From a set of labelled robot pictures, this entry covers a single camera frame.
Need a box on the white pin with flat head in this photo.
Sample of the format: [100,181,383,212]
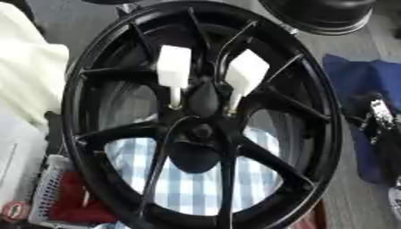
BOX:
[222,48,273,116]
[155,44,194,110]

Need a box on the black spoked wheel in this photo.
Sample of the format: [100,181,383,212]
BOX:
[59,1,345,229]

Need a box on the black round wheel rim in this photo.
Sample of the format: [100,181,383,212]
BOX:
[257,0,378,37]

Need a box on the red cloth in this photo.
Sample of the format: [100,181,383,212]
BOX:
[48,171,119,224]

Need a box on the blue fabric bag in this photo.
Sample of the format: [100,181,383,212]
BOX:
[320,53,401,184]

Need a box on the white plastic mesh basket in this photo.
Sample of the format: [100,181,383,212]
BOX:
[26,154,115,229]

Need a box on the cream fabric bundle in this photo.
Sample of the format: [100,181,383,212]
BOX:
[0,1,71,127]

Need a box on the red and white round tape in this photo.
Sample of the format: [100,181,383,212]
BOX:
[0,199,31,224]

